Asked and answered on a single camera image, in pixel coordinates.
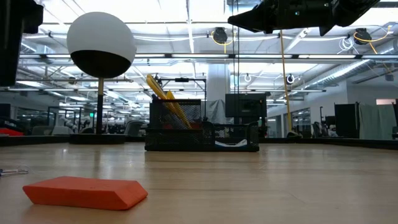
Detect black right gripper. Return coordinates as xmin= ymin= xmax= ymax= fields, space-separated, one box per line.
xmin=227 ymin=0 xmax=335 ymax=37

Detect yellow highlighter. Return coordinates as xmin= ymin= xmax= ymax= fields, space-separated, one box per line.
xmin=165 ymin=90 xmax=193 ymax=130

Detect yellow handled scissors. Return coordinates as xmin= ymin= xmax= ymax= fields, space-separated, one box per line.
xmin=145 ymin=73 xmax=187 ymax=130

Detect blue sticky note pad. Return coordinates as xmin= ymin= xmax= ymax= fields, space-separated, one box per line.
xmin=213 ymin=138 xmax=250 ymax=149

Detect orange eraser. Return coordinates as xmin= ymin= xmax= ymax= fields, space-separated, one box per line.
xmin=22 ymin=175 xmax=149 ymax=211

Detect black mesh desk organizer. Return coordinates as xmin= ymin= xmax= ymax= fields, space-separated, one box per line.
xmin=144 ymin=98 xmax=260 ymax=152

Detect black red office chair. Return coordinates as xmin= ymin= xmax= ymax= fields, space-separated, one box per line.
xmin=0 ymin=116 xmax=25 ymax=137

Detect black monitor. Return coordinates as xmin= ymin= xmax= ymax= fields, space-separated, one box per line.
xmin=224 ymin=92 xmax=267 ymax=125

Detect grey cloth cover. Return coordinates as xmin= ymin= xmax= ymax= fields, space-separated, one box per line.
xmin=204 ymin=98 xmax=227 ymax=125

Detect black partition panel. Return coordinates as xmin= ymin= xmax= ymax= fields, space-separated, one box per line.
xmin=334 ymin=103 xmax=360 ymax=139

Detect white black globe lamp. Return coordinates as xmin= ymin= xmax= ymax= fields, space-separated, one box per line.
xmin=66 ymin=11 xmax=137 ymax=145

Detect green curtain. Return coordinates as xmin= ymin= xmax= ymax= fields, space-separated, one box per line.
xmin=359 ymin=103 xmax=397 ymax=141

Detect thin silver metal object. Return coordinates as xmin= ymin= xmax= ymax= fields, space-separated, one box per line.
xmin=0 ymin=167 xmax=29 ymax=177

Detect black tubular camera stand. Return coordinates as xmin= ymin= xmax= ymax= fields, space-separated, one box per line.
xmin=156 ymin=74 xmax=208 ymax=123

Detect black aluminium table frame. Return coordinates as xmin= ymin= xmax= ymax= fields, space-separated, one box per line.
xmin=0 ymin=134 xmax=398 ymax=151

